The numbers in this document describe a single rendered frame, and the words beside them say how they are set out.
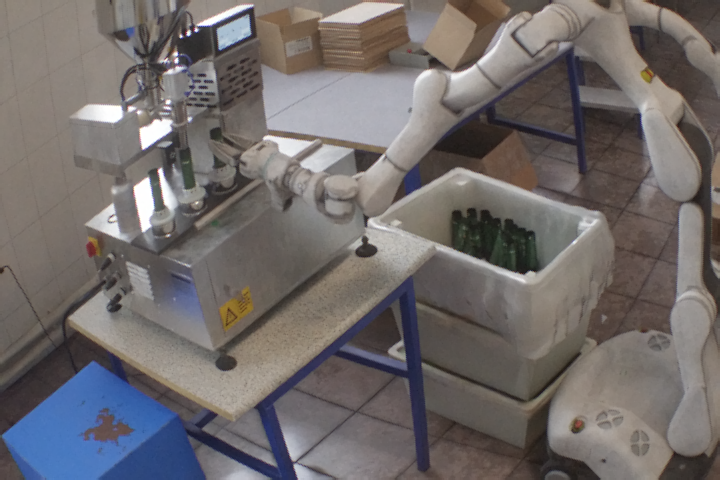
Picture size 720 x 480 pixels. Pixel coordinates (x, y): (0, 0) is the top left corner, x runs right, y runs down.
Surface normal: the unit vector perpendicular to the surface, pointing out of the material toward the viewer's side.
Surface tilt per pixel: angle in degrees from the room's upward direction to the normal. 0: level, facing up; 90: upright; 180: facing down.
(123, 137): 90
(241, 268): 90
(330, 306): 0
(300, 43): 90
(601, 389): 1
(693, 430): 90
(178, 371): 0
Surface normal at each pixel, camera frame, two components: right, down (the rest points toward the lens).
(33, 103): 0.80, 0.21
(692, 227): -0.62, 0.46
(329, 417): -0.13, -0.86
